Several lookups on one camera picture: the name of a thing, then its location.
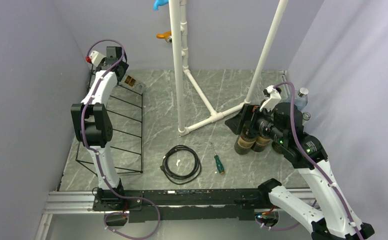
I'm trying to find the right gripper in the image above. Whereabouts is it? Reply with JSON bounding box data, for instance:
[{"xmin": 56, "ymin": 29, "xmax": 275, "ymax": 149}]
[{"xmin": 225, "ymin": 102, "xmax": 287, "ymax": 144}]

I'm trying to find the dark green wine bottle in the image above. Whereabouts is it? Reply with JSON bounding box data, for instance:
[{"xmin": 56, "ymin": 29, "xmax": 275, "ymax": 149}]
[{"xmin": 234, "ymin": 133, "xmax": 258, "ymax": 155}]

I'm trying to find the clear glass liquor bottle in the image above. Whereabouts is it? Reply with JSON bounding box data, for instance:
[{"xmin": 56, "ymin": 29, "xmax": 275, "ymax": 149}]
[{"xmin": 119, "ymin": 74, "xmax": 147, "ymax": 95}]

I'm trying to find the dark bottle behind arm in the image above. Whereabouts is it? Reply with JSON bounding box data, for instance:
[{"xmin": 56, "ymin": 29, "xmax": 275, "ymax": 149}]
[{"xmin": 271, "ymin": 141, "xmax": 284, "ymax": 155}]

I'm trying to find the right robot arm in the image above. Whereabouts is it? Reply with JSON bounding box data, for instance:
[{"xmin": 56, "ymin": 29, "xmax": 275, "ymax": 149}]
[{"xmin": 224, "ymin": 102, "xmax": 375, "ymax": 240}]

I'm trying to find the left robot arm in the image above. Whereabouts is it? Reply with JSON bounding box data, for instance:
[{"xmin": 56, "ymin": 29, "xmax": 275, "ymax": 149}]
[{"xmin": 70, "ymin": 46, "xmax": 128, "ymax": 210}]

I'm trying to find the blue glass bottle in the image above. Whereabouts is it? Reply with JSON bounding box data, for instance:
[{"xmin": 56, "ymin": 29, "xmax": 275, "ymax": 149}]
[{"xmin": 283, "ymin": 87, "xmax": 309, "ymax": 112}]

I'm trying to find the small clear glass bottle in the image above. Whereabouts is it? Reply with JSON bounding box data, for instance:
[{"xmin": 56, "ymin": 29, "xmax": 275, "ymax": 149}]
[{"xmin": 302, "ymin": 112, "xmax": 311, "ymax": 125}]

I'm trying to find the orange hook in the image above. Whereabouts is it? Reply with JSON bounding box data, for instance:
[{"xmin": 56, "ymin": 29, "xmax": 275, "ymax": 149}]
[{"xmin": 156, "ymin": 31, "xmax": 172, "ymax": 43}]

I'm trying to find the blue hook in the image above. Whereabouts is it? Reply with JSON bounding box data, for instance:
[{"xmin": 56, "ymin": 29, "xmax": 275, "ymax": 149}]
[{"xmin": 153, "ymin": 0, "xmax": 169, "ymax": 11}]

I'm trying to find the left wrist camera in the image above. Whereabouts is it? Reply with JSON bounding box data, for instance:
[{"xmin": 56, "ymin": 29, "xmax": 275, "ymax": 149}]
[{"xmin": 85, "ymin": 50, "xmax": 106, "ymax": 67}]

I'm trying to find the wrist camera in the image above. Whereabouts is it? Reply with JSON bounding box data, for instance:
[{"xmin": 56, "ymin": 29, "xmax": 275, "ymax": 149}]
[
  {"xmin": 259, "ymin": 85, "xmax": 282, "ymax": 112},
  {"xmin": 85, "ymin": 50, "xmax": 106, "ymax": 67}
]

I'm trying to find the green handled screwdriver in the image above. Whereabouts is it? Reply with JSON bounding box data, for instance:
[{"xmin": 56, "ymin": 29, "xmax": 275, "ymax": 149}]
[{"xmin": 210, "ymin": 142, "xmax": 225, "ymax": 175}]

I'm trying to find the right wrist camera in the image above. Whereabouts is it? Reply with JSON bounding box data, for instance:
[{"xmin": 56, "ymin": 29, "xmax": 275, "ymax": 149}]
[{"xmin": 259, "ymin": 85, "xmax": 282, "ymax": 112}]

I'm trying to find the white PVC pipe frame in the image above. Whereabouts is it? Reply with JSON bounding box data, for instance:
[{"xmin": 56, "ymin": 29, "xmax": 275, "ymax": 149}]
[{"xmin": 166, "ymin": 0, "xmax": 293, "ymax": 136}]

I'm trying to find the coiled black cable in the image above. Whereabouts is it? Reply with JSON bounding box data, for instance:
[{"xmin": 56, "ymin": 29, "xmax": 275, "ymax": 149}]
[{"xmin": 160, "ymin": 145, "xmax": 203, "ymax": 185}]

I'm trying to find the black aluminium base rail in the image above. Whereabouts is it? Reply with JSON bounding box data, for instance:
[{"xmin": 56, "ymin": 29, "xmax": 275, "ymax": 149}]
[{"xmin": 43, "ymin": 188, "xmax": 317, "ymax": 226}]

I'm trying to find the black wire wine rack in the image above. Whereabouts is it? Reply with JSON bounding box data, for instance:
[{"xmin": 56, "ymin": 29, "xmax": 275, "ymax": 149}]
[{"xmin": 75, "ymin": 59, "xmax": 145, "ymax": 175}]

